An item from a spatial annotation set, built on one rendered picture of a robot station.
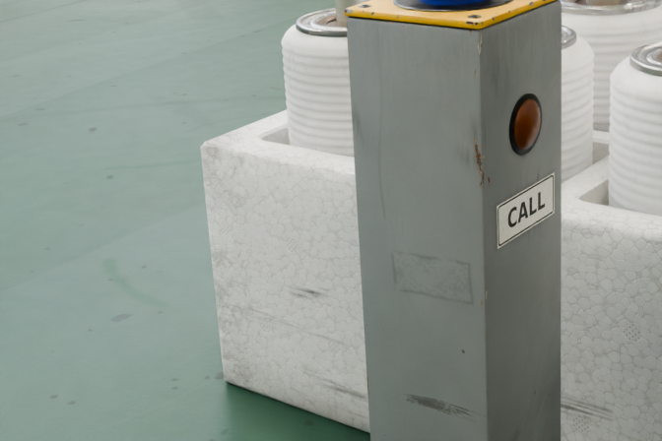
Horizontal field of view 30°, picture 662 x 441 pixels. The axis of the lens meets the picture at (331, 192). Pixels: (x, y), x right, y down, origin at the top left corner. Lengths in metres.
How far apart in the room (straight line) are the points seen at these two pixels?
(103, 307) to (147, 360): 0.11
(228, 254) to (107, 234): 0.36
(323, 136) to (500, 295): 0.26
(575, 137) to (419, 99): 0.22
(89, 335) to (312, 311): 0.25
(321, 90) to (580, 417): 0.25
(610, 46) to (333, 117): 0.18
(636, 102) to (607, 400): 0.16
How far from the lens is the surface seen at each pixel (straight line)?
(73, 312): 1.03
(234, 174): 0.81
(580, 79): 0.73
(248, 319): 0.85
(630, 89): 0.67
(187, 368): 0.92
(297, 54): 0.79
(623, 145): 0.68
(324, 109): 0.78
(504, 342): 0.57
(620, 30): 0.80
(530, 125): 0.54
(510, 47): 0.53
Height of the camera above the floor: 0.42
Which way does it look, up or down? 20 degrees down
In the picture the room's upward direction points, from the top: 4 degrees counter-clockwise
